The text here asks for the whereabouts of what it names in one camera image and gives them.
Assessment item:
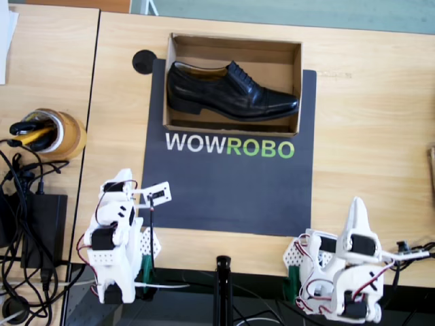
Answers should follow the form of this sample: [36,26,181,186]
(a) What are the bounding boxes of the black camera stand pole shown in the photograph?
[215,254,234,326]

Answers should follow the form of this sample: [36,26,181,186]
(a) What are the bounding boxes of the coiled black power cable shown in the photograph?
[390,237,435,272]

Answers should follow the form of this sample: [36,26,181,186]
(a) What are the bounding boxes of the white paper stack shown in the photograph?
[0,0,20,86]

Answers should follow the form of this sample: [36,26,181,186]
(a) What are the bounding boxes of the black cable with plug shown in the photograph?
[0,137,23,160]
[0,266,69,320]
[13,159,72,196]

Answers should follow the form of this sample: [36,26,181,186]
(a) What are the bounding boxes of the dark mat with WOWROBO print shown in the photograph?
[139,58,319,237]

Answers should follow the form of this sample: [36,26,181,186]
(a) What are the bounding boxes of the black ring shaped object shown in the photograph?
[0,295,31,323]

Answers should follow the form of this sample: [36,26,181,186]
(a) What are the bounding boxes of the grey perforated metal panel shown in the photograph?
[63,285,126,326]

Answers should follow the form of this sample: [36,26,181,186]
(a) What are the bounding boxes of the black handled scissors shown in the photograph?
[9,121,39,136]

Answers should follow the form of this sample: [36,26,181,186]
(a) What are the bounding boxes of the black round cable grommet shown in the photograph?
[131,50,159,75]

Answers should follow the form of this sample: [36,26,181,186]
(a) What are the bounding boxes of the thin white cable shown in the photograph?
[134,280,191,290]

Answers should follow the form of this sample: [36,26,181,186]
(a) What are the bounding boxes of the brown packing tape roll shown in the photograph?
[20,107,88,160]

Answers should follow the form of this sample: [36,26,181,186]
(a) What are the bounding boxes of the black power adapter brick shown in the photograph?
[20,193,69,269]
[0,189,17,249]

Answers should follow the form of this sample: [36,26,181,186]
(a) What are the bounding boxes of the black leather dress shoe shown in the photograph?
[166,60,300,122]

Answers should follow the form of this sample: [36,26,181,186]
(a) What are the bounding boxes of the white perforated base plate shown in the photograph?
[283,237,336,269]
[137,226,163,259]

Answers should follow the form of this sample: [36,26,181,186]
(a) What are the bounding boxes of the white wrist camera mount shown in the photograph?
[130,181,173,206]
[380,239,431,264]

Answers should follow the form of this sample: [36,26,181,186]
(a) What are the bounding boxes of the yellow black handled tool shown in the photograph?
[18,127,58,152]

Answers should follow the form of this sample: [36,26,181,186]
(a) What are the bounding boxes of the green table clamp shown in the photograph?
[141,254,158,302]
[287,266,300,303]

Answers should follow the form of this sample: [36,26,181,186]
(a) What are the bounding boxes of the open cardboard box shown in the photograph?
[162,32,303,139]

